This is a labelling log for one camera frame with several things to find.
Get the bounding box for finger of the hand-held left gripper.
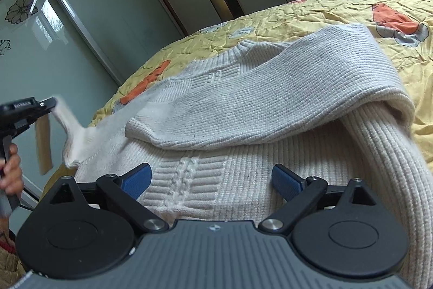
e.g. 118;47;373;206
40;98;58;115

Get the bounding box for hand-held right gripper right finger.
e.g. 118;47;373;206
258;164;377;233

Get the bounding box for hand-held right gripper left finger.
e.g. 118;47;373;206
51;163;170;236

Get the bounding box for white knitted sweater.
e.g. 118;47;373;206
51;23;433;289

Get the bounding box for person's left hand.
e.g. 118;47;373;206
0;143;24;196

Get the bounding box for beige hang tag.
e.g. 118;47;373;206
35;117;54;175

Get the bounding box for glass wardrobe sliding door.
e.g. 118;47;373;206
0;0;185;239

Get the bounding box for person's brown clothing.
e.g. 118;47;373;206
0;221;27;281

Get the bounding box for yellow floral quilt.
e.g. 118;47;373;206
42;0;433;202

